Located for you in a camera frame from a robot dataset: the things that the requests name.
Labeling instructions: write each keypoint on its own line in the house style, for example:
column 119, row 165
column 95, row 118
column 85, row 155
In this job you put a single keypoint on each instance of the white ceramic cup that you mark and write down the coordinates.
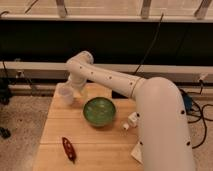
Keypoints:
column 66, row 93

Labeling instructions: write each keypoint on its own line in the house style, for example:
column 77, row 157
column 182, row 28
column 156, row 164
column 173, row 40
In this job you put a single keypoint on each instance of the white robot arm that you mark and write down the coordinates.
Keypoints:
column 164, row 138

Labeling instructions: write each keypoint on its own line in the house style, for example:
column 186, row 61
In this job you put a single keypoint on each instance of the green ceramic bowl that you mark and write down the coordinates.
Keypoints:
column 99, row 111

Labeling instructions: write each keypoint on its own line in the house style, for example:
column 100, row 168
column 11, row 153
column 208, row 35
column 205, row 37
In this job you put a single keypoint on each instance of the black rectangular block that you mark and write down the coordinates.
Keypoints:
column 115, row 95

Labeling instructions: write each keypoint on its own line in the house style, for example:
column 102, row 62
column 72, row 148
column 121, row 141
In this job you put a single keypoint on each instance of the white sponge block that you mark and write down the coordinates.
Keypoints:
column 136, row 153

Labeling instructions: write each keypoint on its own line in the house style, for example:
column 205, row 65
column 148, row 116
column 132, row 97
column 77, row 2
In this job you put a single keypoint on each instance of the red chili pepper toy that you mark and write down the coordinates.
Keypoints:
column 69, row 149

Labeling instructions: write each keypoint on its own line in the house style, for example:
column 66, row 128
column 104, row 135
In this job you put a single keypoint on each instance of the blue floor box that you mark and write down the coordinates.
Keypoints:
column 187, row 101

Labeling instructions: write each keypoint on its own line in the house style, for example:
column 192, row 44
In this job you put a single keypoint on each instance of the black object on floor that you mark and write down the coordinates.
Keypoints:
column 5, row 133

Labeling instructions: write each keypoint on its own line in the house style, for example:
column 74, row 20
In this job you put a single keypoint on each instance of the grey wall rail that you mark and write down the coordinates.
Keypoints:
column 47, row 70

